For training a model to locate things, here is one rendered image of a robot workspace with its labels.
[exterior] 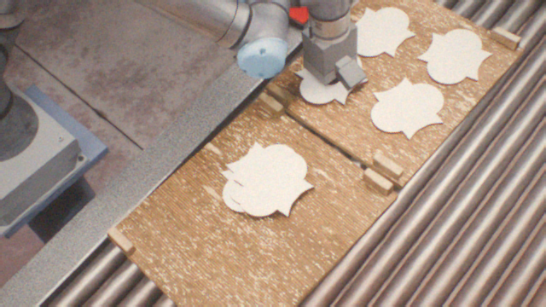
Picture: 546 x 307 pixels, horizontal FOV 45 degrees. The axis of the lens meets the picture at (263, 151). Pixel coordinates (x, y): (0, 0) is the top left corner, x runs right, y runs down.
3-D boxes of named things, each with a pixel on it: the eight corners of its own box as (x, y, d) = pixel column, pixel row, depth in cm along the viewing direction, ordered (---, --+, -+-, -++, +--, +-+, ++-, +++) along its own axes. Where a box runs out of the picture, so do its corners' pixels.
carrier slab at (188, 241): (107, 238, 123) (105, 234, 122) (261, 100, 136) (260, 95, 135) (240, 367, 108) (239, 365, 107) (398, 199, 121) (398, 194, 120)
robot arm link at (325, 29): (359, 7, 117) (323, 31, 114) (358, 25, 120) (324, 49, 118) (330, -15, 120) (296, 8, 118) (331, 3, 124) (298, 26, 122)
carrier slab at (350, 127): (262, 96, 137) (261, 91, 136) (384, -19, 151) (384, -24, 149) (402, 190, 122) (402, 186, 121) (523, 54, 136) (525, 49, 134)
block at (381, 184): (361, 179, 122) (362, 171, 120) (368, 172, 123) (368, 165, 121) (387, 198, 120) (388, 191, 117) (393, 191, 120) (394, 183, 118)
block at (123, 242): (109, 237, 121) (105, 231, 119) (117, 230, 122) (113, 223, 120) (130, 257, 119) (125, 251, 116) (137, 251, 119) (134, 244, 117)
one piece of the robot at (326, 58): (339, 55, 114) (340, 110, 128) (378, 27, 116) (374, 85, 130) (295, 17, 120) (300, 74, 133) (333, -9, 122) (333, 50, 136)
